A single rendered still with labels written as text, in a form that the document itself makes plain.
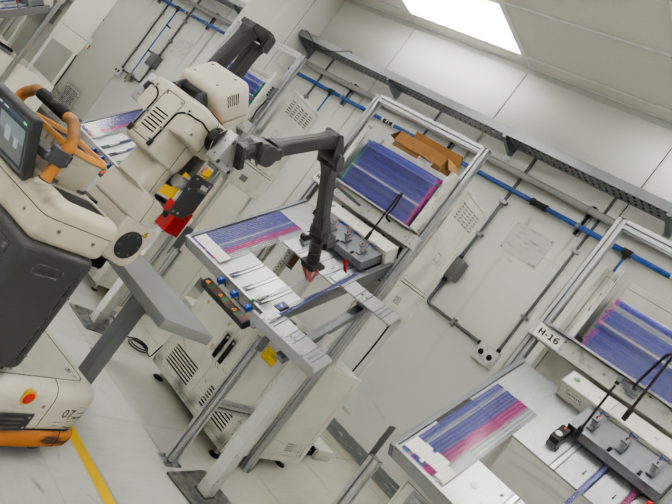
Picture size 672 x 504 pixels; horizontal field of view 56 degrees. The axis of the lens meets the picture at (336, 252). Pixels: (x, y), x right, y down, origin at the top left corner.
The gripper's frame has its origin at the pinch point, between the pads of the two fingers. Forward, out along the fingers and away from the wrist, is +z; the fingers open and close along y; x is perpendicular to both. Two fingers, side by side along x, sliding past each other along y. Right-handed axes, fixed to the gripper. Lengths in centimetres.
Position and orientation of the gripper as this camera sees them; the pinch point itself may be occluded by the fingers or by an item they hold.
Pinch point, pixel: (309, 279)
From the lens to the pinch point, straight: 277.2
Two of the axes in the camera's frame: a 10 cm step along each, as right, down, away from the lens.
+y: -6.3, -4.9, 6.0
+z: -1.9, 8.5, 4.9
